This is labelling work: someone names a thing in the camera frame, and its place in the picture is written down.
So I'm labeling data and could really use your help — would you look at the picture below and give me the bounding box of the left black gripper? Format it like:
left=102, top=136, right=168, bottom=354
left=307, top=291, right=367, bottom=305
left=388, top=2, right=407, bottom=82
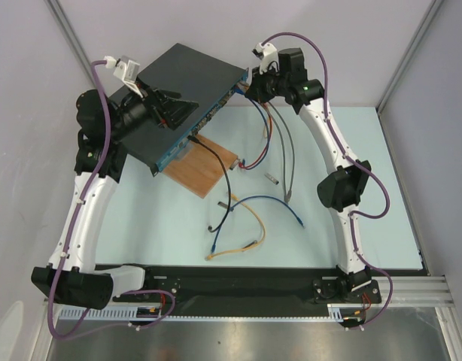
left=108, top=77, right=198, bottom=142

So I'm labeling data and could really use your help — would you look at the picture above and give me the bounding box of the yellow patch cable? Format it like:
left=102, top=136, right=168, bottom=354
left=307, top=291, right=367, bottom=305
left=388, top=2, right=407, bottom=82
left=204, top=193, right=267, bottom=261

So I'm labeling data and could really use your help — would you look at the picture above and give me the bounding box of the long grey patch cable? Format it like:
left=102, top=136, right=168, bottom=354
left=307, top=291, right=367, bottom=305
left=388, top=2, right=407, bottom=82
left=264, top=101, right=292, bottom=204

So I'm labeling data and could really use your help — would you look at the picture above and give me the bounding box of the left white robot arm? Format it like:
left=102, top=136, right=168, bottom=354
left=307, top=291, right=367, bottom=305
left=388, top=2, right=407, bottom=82
left=31, top=84, right=199, bottom=310

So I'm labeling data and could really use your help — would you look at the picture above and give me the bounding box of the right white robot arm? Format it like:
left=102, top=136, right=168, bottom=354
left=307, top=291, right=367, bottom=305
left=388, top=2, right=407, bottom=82
left=245, top=43, right=371, bottom=302

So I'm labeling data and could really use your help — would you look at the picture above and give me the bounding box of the wooden board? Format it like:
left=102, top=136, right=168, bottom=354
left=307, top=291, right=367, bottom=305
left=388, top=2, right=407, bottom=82
left=163, top=141, right=224, bottom=199

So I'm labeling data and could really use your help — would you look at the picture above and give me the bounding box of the orange plugged patch cable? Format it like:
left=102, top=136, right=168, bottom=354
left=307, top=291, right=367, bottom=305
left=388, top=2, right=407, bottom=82
left=261, top=101, right=274, bottom=138

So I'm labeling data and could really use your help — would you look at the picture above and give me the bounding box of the black cable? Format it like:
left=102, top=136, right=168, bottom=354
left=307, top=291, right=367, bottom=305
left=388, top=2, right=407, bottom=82
left=187, top=135, right=233, bottom=232

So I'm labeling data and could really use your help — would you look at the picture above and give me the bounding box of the dark grey network switch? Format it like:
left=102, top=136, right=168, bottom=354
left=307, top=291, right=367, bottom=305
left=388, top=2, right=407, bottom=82
left=110, top=43, right=248, bottom=174

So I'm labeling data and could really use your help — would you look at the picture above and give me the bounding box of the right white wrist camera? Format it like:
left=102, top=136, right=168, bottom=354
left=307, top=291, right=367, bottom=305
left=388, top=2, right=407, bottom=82
left=252, top=42, right=279, bottom=74

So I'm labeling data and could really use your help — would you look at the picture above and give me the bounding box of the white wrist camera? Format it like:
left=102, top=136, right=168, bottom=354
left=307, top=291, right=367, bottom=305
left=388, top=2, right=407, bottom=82
left=252, top=42, right=279, bottom=74
left=103, top=56, right=143, bottom=98

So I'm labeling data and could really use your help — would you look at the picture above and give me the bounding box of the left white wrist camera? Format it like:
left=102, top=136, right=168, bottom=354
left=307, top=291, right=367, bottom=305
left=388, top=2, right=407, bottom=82
left=103, top=56, right=143, bottom=98

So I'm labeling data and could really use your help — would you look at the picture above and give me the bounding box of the red patch cable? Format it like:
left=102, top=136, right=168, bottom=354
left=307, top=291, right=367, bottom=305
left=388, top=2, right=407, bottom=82
left=236, top=89, right=273, bottom=170

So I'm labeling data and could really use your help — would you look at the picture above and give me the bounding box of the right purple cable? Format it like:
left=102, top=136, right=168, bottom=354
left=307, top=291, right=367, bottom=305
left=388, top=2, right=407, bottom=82
left=260, top=32, right=394, bottom=331

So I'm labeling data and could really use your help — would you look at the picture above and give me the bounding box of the purple cable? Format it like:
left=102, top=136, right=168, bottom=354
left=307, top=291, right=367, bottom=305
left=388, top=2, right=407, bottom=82
left=260, top=32, right=394, bottom=331
left=46, top=58, right=176, bottom=339

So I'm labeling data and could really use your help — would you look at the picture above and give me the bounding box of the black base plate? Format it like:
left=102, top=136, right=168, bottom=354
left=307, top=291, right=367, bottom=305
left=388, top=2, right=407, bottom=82
left=112, top=263, right=382, bottom=319

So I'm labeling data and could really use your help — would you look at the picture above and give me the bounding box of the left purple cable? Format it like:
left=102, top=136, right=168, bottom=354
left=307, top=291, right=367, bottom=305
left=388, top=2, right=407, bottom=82
left=46, top=58, right=176, bottom=339

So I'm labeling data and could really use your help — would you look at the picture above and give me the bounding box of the white cable duct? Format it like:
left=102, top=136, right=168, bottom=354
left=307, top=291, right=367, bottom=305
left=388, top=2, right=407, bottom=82
left=59, top=303, right=367, bottom=322

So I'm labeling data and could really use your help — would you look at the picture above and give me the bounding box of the aluminium rail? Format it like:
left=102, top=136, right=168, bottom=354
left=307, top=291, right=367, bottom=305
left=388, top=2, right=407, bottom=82
left=377, top=273, right=454, bottom=308

